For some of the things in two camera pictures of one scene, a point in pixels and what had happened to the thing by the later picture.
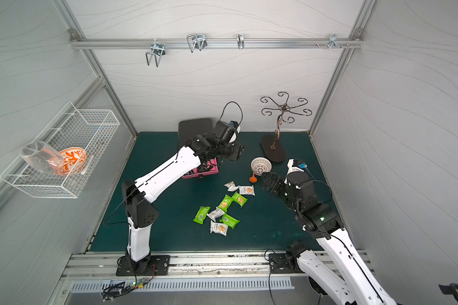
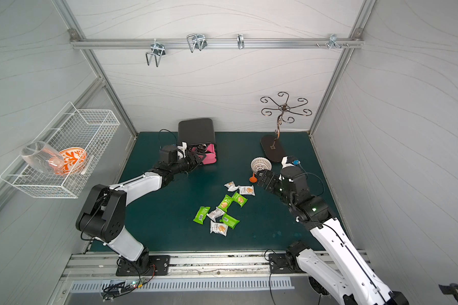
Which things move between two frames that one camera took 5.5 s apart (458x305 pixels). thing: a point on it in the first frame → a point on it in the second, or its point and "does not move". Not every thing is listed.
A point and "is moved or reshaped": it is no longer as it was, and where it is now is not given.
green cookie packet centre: [226, 203] does not move
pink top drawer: [205, 169] is moved or reshaped
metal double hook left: [158, 49] does not move
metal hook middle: [198, 40] does not move
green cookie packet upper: [239, 199] does not move
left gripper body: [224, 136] → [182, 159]
